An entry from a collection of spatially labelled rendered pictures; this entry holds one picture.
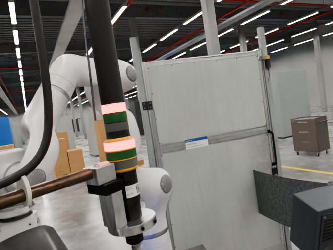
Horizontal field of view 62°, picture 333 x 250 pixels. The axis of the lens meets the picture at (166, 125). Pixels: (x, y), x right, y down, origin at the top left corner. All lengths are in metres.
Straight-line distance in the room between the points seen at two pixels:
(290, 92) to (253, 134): 7.92
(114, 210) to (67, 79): 0.55
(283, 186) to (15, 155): 1.99
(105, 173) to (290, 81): 10.23
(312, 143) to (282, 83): 3.52
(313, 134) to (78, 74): 6.56
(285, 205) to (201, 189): 0.66
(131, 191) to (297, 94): 10.40
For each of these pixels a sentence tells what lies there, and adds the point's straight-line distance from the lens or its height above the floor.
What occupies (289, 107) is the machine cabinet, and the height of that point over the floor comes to 1.01.
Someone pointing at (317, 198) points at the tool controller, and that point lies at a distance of 1.05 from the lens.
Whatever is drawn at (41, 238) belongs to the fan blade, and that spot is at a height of 1.43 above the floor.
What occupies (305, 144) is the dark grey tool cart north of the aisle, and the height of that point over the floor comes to 0.29.
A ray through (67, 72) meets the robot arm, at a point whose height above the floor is 1.75.
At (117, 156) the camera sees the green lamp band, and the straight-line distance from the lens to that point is 0.38.
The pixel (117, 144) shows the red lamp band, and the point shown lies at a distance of 0.37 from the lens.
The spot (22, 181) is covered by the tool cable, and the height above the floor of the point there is 1.55.
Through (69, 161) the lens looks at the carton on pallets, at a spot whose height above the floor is 0.59.
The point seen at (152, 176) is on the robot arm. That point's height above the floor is 1.38.
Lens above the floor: 1.60
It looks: 3 degrees down
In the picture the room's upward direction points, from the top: 9 degrees counter-clockwise
